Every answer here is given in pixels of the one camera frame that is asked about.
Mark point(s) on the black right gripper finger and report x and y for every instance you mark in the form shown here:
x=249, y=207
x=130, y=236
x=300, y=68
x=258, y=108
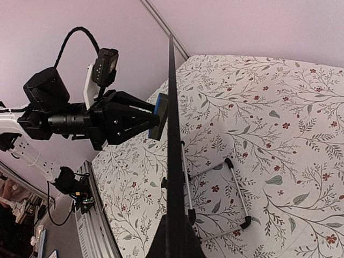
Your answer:
x=175, y=241

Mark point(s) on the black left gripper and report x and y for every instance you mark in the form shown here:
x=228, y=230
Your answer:
x=50, y=112

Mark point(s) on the blue whiteboard eraser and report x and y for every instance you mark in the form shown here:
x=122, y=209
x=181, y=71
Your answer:
x=161, y=110

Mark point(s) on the small black-framed whiteboard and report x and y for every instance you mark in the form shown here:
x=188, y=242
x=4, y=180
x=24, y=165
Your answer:
x=175, y=194

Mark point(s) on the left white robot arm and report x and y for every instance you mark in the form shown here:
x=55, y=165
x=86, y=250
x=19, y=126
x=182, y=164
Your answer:
x=15, y=140

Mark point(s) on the floral patterned table mat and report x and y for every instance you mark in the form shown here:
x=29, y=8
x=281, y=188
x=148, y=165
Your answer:
x=280, y=122

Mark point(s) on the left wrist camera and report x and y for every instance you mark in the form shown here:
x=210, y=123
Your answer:
x=104, y=70

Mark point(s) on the wire easel stand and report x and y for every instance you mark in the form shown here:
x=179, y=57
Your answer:
x=214, y=202

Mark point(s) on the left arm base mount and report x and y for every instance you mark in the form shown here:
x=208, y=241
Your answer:
x=76, y=186

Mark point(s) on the left aluminium corner post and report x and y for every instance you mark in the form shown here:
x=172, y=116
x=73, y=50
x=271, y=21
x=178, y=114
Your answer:
x=165, y=27

